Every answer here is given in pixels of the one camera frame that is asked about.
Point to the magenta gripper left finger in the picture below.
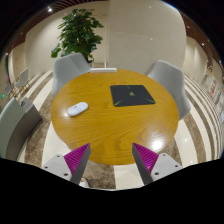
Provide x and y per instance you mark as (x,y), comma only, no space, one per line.
(76,161)

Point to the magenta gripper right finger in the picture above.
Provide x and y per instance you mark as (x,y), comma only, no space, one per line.
(145,160)

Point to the white computer mouse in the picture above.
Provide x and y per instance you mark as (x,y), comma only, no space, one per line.
(77,108)

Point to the black green mouse pad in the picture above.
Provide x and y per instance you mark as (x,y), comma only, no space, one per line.
(130,95)

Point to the round wooden table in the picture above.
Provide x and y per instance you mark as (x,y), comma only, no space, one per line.
(112,130)

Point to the grey chair right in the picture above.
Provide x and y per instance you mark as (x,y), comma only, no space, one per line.
(172,79)

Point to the white power strip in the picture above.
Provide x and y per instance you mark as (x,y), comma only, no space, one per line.
(103,70)

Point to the grey chair left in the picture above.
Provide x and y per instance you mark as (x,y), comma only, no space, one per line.
(67,68)

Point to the distant grey chair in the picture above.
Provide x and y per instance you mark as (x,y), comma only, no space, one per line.
(23,80)

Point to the green potted plant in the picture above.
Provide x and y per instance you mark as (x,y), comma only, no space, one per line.
(78,34)

